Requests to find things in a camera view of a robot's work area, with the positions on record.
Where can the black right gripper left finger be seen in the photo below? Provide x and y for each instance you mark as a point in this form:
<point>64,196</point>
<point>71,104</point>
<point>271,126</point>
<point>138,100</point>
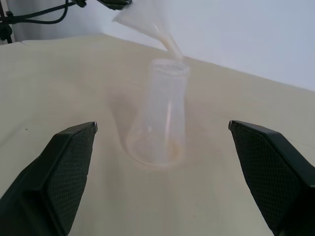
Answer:
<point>46,177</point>

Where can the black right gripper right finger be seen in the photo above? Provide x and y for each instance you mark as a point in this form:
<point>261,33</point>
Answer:
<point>268,172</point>

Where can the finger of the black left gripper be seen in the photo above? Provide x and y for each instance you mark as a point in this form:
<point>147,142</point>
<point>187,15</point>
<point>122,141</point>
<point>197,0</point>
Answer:
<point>114,3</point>

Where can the translucent white funnel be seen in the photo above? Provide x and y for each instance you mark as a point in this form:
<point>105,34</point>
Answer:
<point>150,25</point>

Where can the clear plastic bottle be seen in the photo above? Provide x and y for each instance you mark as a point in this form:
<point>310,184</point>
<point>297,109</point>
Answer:
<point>160,115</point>

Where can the black stand clamp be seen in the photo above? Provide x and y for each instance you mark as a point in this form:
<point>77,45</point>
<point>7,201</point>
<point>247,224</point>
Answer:
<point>5,27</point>

